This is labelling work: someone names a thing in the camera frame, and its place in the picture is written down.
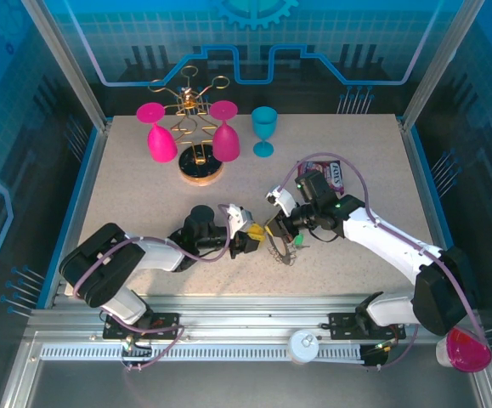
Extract aluminium frame post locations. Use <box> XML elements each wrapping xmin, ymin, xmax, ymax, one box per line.
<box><xmin>400</xmin><ymin>0</ymin><xmax>487</xmax><ymax>131</ymax></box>
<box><xmin>19</xmin><ymin>0</ymin><xmax>113</xmax><ymax>131</ymax></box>

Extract purple candy bag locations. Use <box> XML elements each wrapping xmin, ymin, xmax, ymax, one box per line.
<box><xmin>296</xmin><ymin>157</ymin><xmax>348</xmax><ymax>196</ymax></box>

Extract white slotted cable duct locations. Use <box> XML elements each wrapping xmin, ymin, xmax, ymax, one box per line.
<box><xmin>40</xmin><ymin>344</ymin><xmax>364</xmax><ymax>362</ymax></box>

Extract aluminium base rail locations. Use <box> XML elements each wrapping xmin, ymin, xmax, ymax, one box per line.
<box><xmin>24</xmin><ymin>295</ymin><xmax>487</xmax><ymax>346</ymax></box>

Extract gold wire glass rack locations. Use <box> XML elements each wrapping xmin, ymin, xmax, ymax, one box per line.
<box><xmin>147</xmin><ymin>65</ymin><xmax>230</xmax><ymax>186</ymax></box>

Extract teal plastic goblet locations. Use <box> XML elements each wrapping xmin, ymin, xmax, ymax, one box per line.
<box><xmin>251</xmin><ymin>105</ymin><xmax>279</xmax><ymax>157</ymax></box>

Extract pink plastic goblet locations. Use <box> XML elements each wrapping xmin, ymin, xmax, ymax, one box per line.
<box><xmin>135</xmin><ymin>101</ymin><xmax>179</xmax><ymax>164</ymax></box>
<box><xmin>209</xmin><ymin>99</ymin><xmax>242</xmax><ymax>162</ymax></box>

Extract white cup with pink lid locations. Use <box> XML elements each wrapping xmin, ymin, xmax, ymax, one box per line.
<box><xmin>435</xmin><ymin>326</ymin><xmax>492</xmax><ymax>374</ymax></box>

